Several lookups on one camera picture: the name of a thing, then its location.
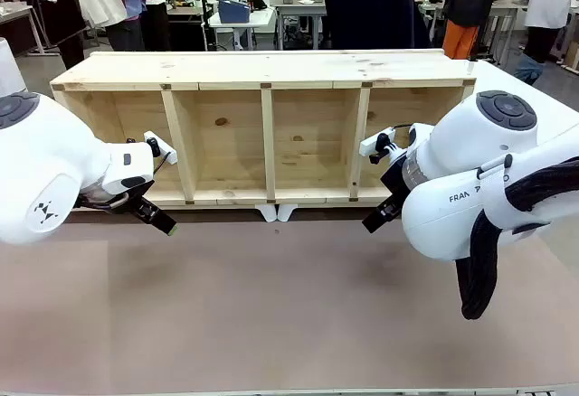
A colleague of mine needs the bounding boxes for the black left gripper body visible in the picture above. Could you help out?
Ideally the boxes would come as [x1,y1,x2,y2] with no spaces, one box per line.
[104,180,160,224]

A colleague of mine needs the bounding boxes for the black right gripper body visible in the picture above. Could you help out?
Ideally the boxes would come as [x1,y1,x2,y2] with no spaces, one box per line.
[379,159,412,211]

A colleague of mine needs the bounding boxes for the light wooden four-compartment shelf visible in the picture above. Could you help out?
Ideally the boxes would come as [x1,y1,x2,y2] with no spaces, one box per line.
[49,49,477,210]

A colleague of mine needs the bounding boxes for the person in navy sweater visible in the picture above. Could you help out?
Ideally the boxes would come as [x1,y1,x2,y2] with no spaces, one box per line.
[324,0,432,51]

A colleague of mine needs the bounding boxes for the figure in orange black jacket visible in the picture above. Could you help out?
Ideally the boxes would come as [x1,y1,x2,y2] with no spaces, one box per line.
[441,0,518,61]

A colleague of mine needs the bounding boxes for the mannequin in black dress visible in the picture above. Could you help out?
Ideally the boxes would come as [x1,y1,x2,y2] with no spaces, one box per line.
[21,0,88,71]

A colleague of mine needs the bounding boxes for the blue plastic bin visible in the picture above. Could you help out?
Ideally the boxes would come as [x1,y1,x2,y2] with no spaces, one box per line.
[217,0,252,24]

